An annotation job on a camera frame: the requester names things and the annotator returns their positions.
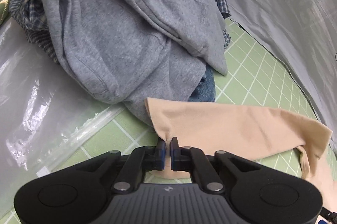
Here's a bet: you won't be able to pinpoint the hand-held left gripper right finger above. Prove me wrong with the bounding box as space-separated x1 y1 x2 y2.
170 136 261 193

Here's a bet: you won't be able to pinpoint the clear plastic zip bag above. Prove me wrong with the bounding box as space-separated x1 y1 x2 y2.
0 17 124 177

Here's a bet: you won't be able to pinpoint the blue plaid shirt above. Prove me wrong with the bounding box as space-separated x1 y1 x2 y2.
9 0 232 66

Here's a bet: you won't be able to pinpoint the beige long-sleeve top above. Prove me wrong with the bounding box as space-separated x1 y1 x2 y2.
144 97 337 224

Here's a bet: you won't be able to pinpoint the green checked bed sheet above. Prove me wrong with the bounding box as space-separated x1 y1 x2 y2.
0 17 337 224

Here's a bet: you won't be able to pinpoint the blue denim jeans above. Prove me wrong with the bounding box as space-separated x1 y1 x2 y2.
188 66 216 103

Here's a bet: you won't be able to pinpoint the grey sweatshirt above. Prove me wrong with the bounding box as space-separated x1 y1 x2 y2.
7 0 228 132

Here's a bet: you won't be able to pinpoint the grey carrot print quilt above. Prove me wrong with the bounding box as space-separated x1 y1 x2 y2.
203 0 337 153

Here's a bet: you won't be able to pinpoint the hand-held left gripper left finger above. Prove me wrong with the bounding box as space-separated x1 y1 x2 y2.
79 139 167 193

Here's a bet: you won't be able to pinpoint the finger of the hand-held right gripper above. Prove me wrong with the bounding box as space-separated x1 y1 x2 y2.
319 209 337 224

